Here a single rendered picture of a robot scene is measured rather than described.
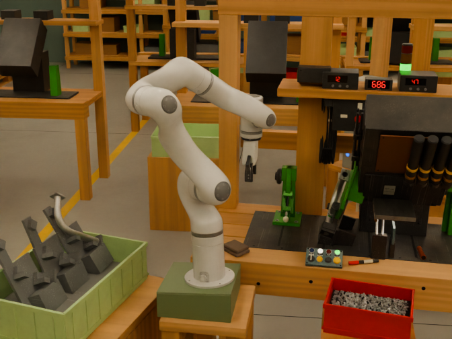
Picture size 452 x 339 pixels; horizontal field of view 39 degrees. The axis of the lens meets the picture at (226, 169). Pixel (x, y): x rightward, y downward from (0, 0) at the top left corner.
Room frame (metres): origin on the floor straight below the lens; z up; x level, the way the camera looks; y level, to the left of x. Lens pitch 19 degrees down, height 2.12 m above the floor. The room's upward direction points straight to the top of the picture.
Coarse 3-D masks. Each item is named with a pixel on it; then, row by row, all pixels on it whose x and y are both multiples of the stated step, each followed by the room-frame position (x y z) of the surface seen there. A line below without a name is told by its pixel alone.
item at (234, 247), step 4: (232, 240) 2.53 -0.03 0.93; (236, 240) 2.53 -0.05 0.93; (224, 244) 2.49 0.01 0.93; (228, 244) 2.49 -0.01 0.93; (232, 244) 2.49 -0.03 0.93; (236, 244) 2.49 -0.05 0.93; (240, 244) 2.49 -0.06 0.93; (244, 244) 2.49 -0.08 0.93; (224, 248) 2.48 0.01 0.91; (228, 248) 2.47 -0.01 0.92; (232, 248) 2.45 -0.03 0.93; (236, 248) 2.45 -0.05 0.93; (240, 248) 2.45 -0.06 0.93; (244, 248) 2.45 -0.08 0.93; (228, 252) 2.46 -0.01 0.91; (232, 252) 2.44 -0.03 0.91; (236, 252) 2.43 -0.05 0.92; (240, 252) 2.44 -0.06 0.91; (244, 252) 2.45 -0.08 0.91; (248, 252) 2.46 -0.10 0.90; (236, 256) 2.42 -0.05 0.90
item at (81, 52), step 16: (64, 0) 12.29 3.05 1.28; (80, 0) 12.35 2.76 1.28; (144, 0) 12.17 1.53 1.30; (64, 16) 12.29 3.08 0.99; (112, 16) 12.50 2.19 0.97; (144, 16) 12.58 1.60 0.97; (64, 32) 12.29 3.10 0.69; (80, 32) 12.27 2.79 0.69; (112, 32) 12.21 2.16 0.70; (144, 32) 12.21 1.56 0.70; (160, 32) 12.22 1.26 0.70; (208, 32) 12.08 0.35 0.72; (80, 48) 12.34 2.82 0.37; (112, 48) 12.28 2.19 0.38
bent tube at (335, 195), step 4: (340, 172) 2.64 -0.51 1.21; (344, 172) 2.65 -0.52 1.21; (348, 172) 2.64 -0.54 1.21; (340, 176) 2.62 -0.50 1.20; (344, 176) 2.67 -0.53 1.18; (348, 176) 2.62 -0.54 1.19; (340, 180) 2.65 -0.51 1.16; (344, 180) 2.61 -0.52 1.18; (336, 184) 2.70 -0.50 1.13; (340, 184) 2.68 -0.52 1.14; (336, 188) 2.69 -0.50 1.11; (340, 188) 2.69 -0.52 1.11; (336, 192) 2.69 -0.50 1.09; (332, 196) 2.69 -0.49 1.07; (336, 196) 2.68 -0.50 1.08; (332, 200) 2.67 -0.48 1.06; (336, 200) 2.68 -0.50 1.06; (328, 220) 2.60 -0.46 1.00
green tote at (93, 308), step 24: (120, 240) 2.48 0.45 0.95; (120, 264) 2.24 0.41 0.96; (144, 264) 2.42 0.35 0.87; (0, 288) 2.16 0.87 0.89; (96, 288) 2.06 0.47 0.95; (120, 288) 2.23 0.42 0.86; (0, 312) 1.97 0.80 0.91; (24, 312) 1.93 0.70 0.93; (48, 312) 1.89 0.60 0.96; (72, 312) 1.91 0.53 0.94; (96, 312) 2.06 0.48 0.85; (0, 336) 1.97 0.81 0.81; (24, 336) 1.93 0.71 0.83; (48, 336) 1.90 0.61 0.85; (72, 336) 1.91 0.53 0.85
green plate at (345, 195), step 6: (354, 162) 2.61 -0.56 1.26; (354, 168) 2.53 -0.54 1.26; (354, 174) 2.53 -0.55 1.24; (348, 180) 2.59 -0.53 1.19; (354, 180) 2.54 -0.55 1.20; (348, 186) 2.54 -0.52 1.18; (354, 186) 2.54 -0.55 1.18; (348, 192) 2.54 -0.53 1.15; (354, 192) 2.54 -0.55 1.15; (360, 192) 2.54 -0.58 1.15; (342, 198) 2.57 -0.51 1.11; (348, 198) 2.55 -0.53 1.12; (354, 198) 2.54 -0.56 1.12; (360, 198) 2.54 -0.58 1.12
